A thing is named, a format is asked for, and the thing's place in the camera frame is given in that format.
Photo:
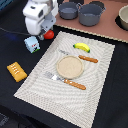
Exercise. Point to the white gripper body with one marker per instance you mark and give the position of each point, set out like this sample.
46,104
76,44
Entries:
40,16

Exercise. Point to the small white milk carton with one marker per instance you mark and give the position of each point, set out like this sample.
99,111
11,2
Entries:
32,44

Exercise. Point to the yellow banana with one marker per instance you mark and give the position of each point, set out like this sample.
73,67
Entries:
82,46

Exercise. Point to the orange bread loaf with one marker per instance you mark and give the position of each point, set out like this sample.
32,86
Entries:
16,71

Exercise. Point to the red bell pepper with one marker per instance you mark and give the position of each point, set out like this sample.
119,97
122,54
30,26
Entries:
49,35

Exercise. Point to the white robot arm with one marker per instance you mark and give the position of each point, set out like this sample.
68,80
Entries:
40,15

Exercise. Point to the dark grey cooking pot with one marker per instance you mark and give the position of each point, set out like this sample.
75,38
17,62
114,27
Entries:
89,14

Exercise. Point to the round beige plate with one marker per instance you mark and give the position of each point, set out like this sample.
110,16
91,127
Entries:
70,67

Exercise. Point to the salmon pink table mat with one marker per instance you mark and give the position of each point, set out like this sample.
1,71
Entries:
106,27

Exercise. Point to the beige bowl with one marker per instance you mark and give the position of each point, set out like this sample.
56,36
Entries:
123,14

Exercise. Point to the beige woven placemat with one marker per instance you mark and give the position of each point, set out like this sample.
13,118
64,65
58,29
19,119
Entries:
69,103

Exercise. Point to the grey saucepan with long handle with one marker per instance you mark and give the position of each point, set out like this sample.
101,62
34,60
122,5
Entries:
69,10

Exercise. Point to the knife with orange handle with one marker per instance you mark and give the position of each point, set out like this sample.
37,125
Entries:
80,56

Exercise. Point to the fork with orange handle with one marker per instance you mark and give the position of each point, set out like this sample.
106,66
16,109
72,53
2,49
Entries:
74,84

